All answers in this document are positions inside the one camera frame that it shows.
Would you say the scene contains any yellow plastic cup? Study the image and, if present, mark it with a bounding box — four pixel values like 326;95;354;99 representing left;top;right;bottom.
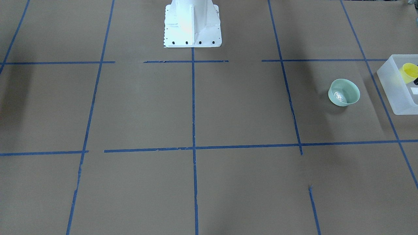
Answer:
399;63;418;84

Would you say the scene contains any translucent plastic box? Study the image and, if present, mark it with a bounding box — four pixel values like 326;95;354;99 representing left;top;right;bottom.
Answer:
377;55;418;116

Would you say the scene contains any mint green bowl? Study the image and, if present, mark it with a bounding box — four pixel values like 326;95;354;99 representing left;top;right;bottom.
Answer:
328;79;360;107

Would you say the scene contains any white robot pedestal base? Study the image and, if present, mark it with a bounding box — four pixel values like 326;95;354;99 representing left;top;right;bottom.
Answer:
163;0;222;48

